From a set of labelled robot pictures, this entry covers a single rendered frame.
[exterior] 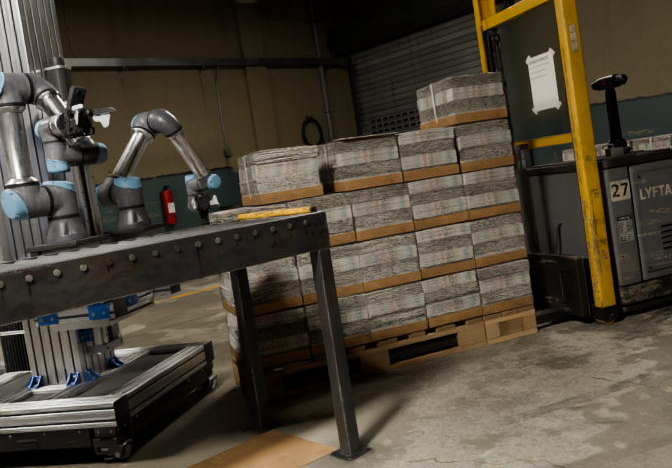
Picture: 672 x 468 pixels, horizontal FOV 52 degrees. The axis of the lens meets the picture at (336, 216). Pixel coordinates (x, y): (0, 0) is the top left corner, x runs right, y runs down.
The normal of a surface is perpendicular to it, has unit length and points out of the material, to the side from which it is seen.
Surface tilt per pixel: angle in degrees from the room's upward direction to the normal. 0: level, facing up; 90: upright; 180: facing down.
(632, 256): 90
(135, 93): 90
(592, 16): 90
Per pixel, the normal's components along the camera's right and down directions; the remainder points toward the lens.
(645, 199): 0.33, 0.00
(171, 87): 0.65, -0.06
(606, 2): -0.74, 0.15
